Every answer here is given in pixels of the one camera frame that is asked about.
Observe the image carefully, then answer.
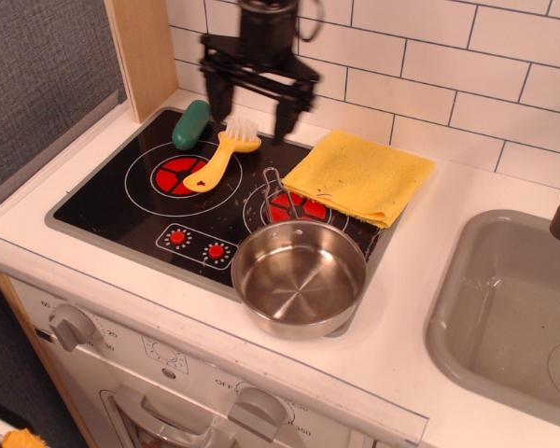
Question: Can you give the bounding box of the yellow black object bottom left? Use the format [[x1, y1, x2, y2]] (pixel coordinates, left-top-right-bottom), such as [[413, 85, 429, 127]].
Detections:
[[0, 429, 49, 448]]

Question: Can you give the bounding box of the red stove knob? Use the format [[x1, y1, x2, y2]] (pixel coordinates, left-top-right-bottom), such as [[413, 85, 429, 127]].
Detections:
[[207, 244, 226, 259], [169, 230, 187, 245]]

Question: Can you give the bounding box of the grey plastic sink basin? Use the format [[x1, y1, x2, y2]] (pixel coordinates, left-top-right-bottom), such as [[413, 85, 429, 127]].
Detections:
[[427, 210, 560, 426]]

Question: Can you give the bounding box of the red right stove knob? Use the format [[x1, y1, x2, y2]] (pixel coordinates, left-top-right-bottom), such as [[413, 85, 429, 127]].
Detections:
[[207, 244, 226, 259]]

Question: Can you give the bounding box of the grey left oven knob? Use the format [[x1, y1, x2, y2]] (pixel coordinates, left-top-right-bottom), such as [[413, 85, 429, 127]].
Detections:
[[49, 304, 96, 352]]

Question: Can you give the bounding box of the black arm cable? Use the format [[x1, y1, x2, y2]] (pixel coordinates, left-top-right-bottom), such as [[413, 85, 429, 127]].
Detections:
[[296, 0, 326, 43]]

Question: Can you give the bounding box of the red left stove knob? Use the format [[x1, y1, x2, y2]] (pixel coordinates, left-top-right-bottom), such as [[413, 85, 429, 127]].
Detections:
[[169, 230, 187, 245]]

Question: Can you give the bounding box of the grey oven knob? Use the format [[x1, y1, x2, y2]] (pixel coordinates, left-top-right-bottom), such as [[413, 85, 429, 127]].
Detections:
[[228, 387, 287, 442], [49, 304, 96, 352]]

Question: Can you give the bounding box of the yellow toy dish brush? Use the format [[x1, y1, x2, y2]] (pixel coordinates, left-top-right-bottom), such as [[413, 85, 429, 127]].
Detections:
[[183, 117, 261, 193]]

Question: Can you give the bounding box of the yellow folded towel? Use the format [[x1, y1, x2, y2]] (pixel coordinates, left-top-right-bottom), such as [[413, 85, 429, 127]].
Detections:
[[283, 130, 435, 229]]

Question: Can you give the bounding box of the light wooden post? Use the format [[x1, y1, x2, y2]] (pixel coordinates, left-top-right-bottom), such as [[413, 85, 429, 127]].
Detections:
[[104, 0, 178, 123]]

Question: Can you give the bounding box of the white toy oven front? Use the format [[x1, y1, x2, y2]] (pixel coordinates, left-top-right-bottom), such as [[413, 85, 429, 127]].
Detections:
[[12, 280, 427, 447]]

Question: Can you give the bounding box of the green toy pickle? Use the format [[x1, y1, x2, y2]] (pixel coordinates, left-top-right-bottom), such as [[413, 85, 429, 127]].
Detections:
[[172, 100, 211, 151]]

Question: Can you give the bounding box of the small steel saucepan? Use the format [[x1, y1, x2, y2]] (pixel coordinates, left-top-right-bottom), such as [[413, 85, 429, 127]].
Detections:
[[231, 167, 369, 342]]

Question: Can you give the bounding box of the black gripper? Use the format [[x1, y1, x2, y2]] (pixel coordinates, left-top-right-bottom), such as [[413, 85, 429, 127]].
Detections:
[[201, 8, 320, 145]]

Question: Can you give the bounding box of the black toy stovetop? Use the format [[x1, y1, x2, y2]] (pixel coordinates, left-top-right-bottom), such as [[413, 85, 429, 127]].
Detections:
[[44, 106, 407, 338]]

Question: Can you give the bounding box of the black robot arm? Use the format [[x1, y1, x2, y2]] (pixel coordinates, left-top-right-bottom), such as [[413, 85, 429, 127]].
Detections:
[[201, 1, 320, 145]]

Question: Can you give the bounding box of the grey right oven knob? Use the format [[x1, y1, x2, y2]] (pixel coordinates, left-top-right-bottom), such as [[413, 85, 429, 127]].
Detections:
[[228, 387, 287, 442]]

